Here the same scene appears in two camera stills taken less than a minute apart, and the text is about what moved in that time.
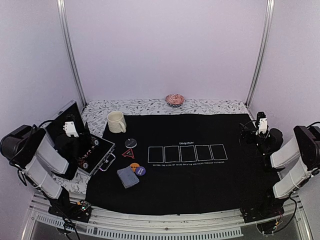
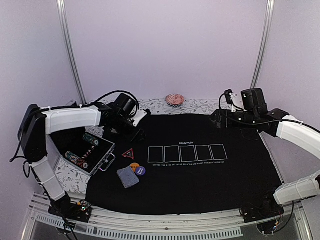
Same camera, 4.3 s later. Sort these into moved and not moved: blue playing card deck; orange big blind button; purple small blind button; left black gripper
Moved: left black gripper
Not moved: blue playing card deck; purple small blind button; orange big blind button
